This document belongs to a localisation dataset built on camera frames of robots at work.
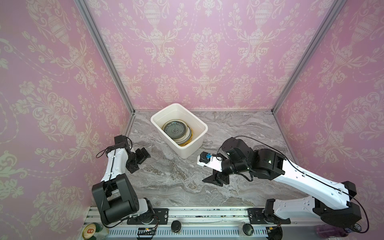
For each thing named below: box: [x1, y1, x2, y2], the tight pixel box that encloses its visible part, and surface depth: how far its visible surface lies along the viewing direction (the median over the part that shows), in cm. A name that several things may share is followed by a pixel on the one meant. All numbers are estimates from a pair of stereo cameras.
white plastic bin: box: [150, 103, 208, 159], surface depth 99 cm
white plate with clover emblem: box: [177, 126, 192, 145], surface depth 101 cm
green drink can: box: [82, 222, 104, 240], surface depth 63 cm
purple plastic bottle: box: [315, 224, 353, 238], surface depth 69 cm
